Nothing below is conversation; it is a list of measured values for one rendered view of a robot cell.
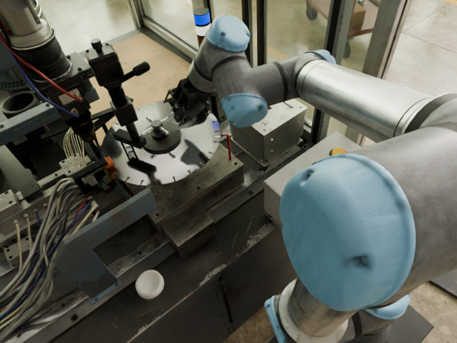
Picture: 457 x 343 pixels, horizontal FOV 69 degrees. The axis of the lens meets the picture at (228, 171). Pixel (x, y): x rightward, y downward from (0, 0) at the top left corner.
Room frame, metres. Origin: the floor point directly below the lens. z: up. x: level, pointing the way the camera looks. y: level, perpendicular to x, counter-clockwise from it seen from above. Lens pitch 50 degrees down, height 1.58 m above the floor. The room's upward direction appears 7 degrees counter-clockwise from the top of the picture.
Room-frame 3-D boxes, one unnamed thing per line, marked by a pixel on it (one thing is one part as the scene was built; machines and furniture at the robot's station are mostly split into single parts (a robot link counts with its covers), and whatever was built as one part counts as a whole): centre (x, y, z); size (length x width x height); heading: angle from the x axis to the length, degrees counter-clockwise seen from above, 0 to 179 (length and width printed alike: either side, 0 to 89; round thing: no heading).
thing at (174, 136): (0.67, 0.17, 0.96); 0.11 x 0.11 x 0.03
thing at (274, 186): (0.55, -0.23, 0.82); 0.28 x 0.11 x 0.15; 123
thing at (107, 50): (0.61, 0.22, 1.17); 0.06 x 0.05 x 0.20; 114
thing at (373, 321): (0.20, -0.24, 0.91); 0.13 x 0.12 x 0.14; 104
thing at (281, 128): (0.80, -0.14, 0.82); 0.18 x 0.18 x 0.15; 33
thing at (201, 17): (0.94, 0.02, 1.14); 0.05 x 0.04 x 0.03; 33
